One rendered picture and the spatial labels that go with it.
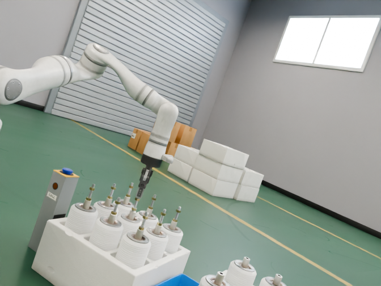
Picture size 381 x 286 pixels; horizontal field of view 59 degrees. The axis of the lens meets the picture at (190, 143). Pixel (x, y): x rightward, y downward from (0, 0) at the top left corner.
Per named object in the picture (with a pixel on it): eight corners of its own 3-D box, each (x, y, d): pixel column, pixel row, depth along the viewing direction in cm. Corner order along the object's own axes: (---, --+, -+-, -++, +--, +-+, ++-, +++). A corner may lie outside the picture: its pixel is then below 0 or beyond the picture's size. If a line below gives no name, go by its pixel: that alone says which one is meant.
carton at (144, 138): (159, 160, 491) (166, 141, 489) (146, 156, 475) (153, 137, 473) (148, 154, 513) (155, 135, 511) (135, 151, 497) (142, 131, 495)
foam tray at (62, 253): (115, 332, 100) (135, 276, 99) (30, 268, 117) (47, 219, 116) (176, 292, 135) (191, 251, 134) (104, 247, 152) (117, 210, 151)
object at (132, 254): (110, 298, 103) (130, 244, 102) (101, 281, 111) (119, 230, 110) (138, 298, 109) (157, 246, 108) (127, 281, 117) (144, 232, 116)
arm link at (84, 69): (85, 64, 126) (37, 75, 104) (96, 43, 122) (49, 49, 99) (104, 79, 126) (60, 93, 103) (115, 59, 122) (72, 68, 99)
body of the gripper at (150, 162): (144, 150, 127) (136, 173, 128) (142, 152, 119) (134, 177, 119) (163, 156, 128) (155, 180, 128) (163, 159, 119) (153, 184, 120)
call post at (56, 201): (39, 255, 127) (65, 177, 125) (26, 246, 130) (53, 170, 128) (54, 251, 133) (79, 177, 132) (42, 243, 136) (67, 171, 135)
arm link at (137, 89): (157, 82, 123) (146, 100, 127) (96, 38, 121) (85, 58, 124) (150, 89, 115) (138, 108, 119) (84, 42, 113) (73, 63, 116)
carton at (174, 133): (174, 143, 500) (181, 123, 498) (162, 139, 483) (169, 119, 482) (162, 137, 521) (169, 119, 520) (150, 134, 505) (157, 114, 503)
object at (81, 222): (59, 245, 124) (75, 200, 123) (85, 253, 125) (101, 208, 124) (51, 257, 115) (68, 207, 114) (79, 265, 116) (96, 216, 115)
